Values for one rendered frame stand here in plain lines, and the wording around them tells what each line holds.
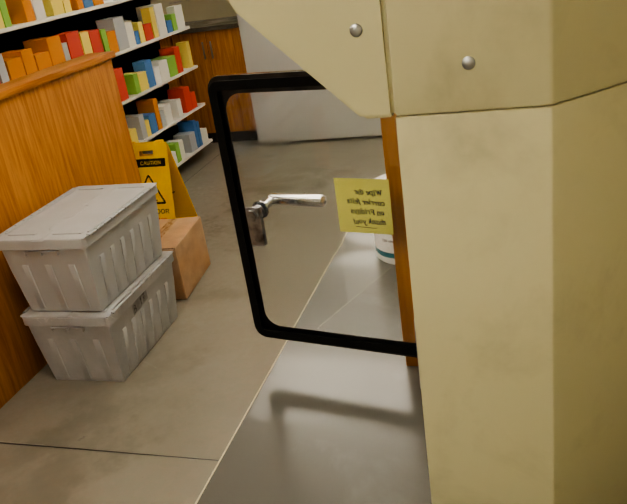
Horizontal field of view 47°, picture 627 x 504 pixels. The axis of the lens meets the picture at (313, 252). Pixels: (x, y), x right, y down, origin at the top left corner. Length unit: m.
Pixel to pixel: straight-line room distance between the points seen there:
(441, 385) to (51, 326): 2.49
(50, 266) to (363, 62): 2.43
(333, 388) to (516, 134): 0.61
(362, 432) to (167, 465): 1.62
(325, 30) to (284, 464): 0.58
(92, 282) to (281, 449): 1.94
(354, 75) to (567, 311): 0.25
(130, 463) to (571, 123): 2.23
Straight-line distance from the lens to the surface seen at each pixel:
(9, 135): 3.20
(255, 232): 1.00
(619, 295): 0.65
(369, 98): 0.54
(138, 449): 2.65
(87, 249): 2.77
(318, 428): 0.99
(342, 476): 0.91
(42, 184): 3.34
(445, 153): 0.54
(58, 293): 2.94
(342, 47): 0.54
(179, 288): 3.55
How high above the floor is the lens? 1.54
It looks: 24 degrees down
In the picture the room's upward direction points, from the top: 9 degrees counter-clockwise
